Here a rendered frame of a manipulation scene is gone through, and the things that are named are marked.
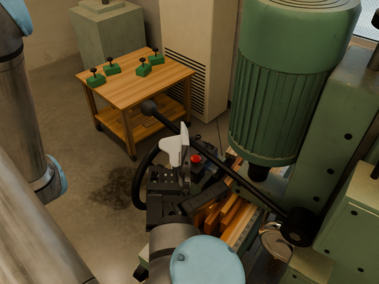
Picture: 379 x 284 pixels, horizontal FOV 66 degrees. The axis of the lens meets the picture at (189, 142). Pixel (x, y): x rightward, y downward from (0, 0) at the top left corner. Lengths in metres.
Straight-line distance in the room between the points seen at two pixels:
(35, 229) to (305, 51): 0.41
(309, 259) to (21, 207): 0.49
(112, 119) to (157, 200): 1.83
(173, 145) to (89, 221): 1.47
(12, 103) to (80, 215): 1.38
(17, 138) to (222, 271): 0.60
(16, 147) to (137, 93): 1.24
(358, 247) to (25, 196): 0.44
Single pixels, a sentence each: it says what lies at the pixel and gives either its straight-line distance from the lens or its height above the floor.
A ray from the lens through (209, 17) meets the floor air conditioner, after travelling 2.06.
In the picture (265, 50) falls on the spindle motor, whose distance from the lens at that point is 0.48.
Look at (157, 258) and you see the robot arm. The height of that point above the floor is 1.16.
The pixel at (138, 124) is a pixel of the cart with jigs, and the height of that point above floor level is 0.19.
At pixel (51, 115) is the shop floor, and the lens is 2.87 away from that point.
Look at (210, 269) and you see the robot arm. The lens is 0.35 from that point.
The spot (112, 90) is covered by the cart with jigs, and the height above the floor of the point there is 0.53.
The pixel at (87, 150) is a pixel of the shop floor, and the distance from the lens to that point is 2.41.
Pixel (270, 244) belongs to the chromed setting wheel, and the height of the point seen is 1.00.
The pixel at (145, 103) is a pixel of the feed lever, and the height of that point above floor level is 1.26.
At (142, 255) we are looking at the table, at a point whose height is 0.90.
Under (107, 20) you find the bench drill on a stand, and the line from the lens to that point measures 2.67.
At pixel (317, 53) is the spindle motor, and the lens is 0.48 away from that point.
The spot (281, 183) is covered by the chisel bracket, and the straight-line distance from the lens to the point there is 0.77.
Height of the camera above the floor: 1.61
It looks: 44 degrees down
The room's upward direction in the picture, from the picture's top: straight up
